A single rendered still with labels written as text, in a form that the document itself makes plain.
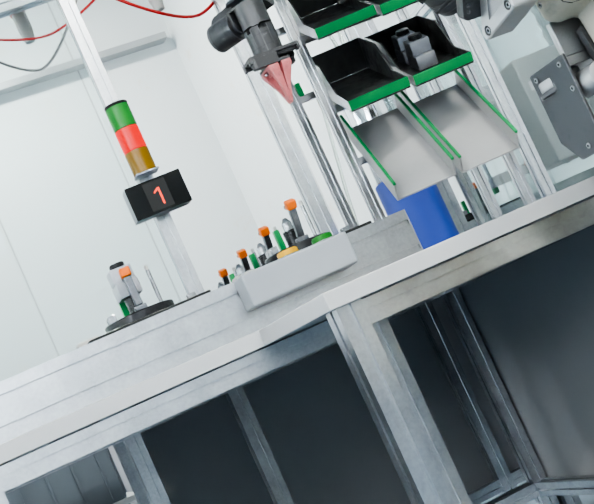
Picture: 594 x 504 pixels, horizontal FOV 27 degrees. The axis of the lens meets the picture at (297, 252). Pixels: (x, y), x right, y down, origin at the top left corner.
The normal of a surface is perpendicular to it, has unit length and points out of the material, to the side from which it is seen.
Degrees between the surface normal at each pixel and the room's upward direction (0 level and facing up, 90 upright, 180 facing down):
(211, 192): 90
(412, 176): 45
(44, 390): 90
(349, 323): 90
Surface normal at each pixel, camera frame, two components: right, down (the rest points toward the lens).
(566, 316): -0.88, 0.37
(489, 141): -0.24, -0.73
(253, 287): 0.23, -0.19
